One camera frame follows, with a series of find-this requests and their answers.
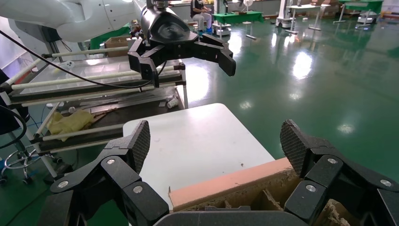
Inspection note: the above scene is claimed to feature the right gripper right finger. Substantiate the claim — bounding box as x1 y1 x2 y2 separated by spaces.
279 120 399 226

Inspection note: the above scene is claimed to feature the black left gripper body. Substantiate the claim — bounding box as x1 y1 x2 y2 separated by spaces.
140 5 201 62

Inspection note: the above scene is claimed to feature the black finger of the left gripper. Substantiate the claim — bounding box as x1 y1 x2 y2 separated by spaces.
127 39 166 88
194 33 237 77

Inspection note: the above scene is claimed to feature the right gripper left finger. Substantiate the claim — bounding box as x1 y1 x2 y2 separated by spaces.
49 120 169 226

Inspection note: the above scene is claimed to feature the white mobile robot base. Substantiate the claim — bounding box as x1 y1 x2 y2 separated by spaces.
275 0 294 29

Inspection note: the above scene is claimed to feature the small white wheeled cart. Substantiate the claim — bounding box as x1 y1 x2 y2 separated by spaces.
212 23 232 37

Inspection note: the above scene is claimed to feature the open brown cardboard box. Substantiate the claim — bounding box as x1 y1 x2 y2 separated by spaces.
104 36 134 58

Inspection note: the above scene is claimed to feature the seated person black vest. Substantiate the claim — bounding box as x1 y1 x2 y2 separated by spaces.
190 0 214 32

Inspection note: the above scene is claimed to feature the green cloth covered table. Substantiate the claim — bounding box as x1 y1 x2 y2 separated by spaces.
212 11 265 26

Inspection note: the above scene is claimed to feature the white standing fan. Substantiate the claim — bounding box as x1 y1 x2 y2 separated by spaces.
242 0 254 25

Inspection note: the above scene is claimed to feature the yellow cloth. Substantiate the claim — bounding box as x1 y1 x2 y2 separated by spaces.
47 109 96 143

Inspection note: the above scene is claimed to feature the small white plastic object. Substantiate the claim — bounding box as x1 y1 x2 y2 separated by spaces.
58 60 76 71

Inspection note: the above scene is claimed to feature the white metal leg table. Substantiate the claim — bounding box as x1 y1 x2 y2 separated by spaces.
285 4 324 35

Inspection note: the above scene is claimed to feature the chrome wheeled stool base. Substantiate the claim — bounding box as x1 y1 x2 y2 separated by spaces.
0 145 63 186

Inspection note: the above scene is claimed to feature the brown cardboard divider box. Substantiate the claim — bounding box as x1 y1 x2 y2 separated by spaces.
168 157 359 226

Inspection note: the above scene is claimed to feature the black chair seat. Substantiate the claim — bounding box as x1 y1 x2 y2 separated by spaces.
0 69 31 136

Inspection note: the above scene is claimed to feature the green topped work table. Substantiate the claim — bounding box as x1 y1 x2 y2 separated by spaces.
333 0 384 24

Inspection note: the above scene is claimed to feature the tube frame roller rack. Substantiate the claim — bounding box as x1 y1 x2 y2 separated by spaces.
0 46 190 179

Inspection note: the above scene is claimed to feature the thin black cable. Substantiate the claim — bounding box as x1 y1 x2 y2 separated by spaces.
0 30 168 90

